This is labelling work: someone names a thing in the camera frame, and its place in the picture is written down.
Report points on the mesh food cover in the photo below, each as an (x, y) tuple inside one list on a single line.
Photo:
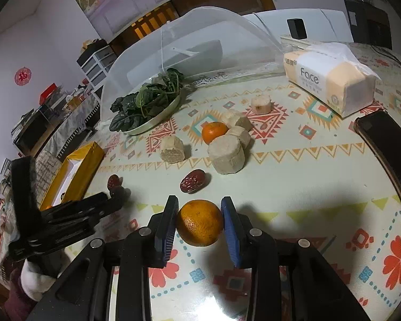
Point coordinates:
[(204, 20)]

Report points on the dark plum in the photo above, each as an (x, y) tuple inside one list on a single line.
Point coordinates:
[(118, 195)]

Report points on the bowl of green vegetables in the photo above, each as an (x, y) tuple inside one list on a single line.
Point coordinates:
[(147, 97)]

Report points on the microwave oven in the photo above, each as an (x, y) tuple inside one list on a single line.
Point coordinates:
[(30, 133)]

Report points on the small black cube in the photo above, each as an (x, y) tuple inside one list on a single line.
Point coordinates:
[(297, 28)]

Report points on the tissue pack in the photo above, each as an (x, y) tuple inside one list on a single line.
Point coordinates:
[(320, 80)]

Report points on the white plate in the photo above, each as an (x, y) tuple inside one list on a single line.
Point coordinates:
[(153, 123)]

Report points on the red date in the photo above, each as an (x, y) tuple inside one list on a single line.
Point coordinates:
[(113, 182), (194, 180)]

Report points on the beige pastry cake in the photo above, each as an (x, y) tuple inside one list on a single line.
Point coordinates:
[(242, 137), (173, 148)]

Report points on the black box stand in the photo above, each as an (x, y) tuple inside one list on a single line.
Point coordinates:
[(367, 20)]

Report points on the patterned tablecloth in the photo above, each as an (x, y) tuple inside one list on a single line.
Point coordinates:
[(287, 180)]

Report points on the red flat box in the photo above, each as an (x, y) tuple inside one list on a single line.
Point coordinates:
[(48, 93)]

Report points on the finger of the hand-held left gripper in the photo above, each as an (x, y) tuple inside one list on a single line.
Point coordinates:
[(70, 232), (77, 207)]

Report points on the yellow cardboard tray box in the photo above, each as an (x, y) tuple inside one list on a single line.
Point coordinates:
[(83, 170)]

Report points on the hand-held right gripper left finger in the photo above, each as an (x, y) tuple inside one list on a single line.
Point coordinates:
[(168, 227)]

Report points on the red paper-cut decoration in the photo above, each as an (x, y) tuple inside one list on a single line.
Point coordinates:
[(22, 77)]

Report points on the orange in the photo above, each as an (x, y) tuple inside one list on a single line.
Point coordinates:
[(214, 132), (200, 222)]

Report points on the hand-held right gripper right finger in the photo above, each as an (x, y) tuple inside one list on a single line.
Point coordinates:
[(232, 237)]

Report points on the person's left forearm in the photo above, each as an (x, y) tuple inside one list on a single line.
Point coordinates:
[(16, 302)]

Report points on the lace-trimmed counter cloth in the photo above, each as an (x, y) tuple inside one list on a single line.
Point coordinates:
[(70, 120)]

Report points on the large white drawer unit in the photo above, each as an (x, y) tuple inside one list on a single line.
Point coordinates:
[(102, 77)]

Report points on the small grey drawer unit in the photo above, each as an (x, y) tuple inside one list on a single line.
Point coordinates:
[(92, 58)]

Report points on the person's left hand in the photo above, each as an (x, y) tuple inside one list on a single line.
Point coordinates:
[(36, 284)]

